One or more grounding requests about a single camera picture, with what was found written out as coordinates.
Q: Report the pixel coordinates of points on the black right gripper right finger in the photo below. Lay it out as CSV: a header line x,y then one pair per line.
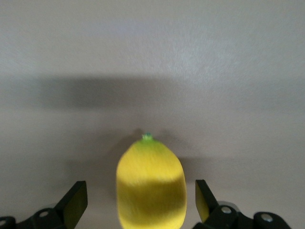
x,y
214,214

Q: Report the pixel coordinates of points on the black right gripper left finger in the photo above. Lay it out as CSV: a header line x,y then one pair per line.
x,y
71,205

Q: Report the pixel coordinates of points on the yellow lemon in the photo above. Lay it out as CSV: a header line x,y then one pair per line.
x,y
150,179

